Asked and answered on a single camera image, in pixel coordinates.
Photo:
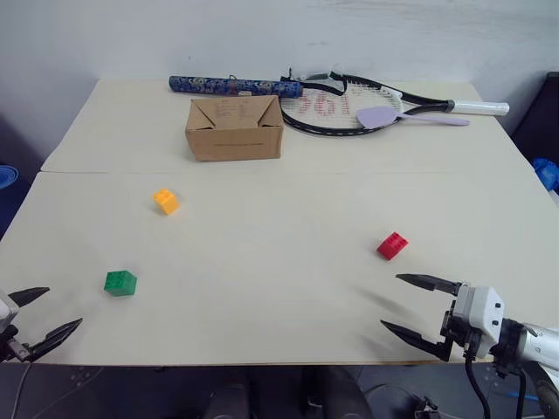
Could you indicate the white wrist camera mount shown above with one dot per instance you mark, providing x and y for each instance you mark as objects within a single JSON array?
[
  {"x": 6, "y": 310},
  {"x": 482, "y": 312}
]

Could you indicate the orange toy brick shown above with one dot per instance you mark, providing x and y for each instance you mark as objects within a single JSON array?
[{"x": 167, "y": 203}]

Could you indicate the red toy brick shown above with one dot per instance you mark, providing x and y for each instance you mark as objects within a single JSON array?
[{"x": 391, "y": 248}]

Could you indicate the blue bundle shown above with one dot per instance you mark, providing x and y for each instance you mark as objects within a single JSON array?
[
  {"x": 8, "y": 176},
  {"x": 548, "y": 174}
]

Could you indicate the blue patterned tube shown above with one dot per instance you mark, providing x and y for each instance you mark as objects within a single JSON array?
[{"x": 218, "y": 85}]

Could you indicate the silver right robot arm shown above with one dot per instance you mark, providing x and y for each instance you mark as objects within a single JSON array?
[{"x": 541, "y": 342}]

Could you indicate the lilac spatula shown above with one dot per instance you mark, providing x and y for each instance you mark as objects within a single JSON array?
[{"x": 375, "y": 118}]

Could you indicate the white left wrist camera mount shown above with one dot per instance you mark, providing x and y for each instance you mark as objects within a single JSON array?
[{"x": 6, "y": 310}]

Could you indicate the brown cardboard box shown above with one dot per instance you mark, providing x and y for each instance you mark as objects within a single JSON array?
[{"x": 236, "y": 135}]

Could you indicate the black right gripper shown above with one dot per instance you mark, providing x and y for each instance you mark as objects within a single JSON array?
[{"x": 463, "y": 338}]

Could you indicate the black furniture piece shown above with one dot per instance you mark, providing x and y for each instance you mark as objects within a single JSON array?
[{"x": 539, "y": 118}]

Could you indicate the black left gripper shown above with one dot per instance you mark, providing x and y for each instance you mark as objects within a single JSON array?
[{"x": 11, "y": 347}]

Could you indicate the black and white tennis racket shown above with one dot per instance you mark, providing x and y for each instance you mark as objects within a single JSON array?
[{"x": 480, "y": 107}]

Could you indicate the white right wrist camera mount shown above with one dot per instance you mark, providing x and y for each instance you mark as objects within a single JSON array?
[{"x": 482, "y": 312}]

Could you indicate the green toy brick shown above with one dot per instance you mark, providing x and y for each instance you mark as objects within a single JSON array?
[{"x": 119, "y": 284}]

